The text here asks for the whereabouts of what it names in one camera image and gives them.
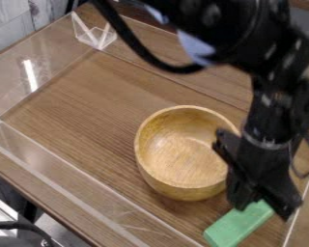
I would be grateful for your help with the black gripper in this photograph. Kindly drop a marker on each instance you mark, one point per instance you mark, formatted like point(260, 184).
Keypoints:
point(257, 157)

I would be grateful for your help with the green rectangular block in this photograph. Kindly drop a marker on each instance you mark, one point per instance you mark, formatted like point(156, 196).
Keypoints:
point(237, 224)

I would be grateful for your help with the brown wooden bowl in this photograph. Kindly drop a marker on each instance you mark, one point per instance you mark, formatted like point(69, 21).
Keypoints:
point(173, 153)

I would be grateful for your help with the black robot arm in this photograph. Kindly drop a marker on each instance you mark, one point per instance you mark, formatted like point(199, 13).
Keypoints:
point(248, 34)

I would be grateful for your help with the clear acrylic corner bracket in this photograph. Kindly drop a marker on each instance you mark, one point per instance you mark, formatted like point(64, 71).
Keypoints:
point(96, 37)

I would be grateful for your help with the clear acrylic tray wall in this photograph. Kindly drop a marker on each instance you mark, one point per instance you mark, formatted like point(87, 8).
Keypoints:
point(72, 104)

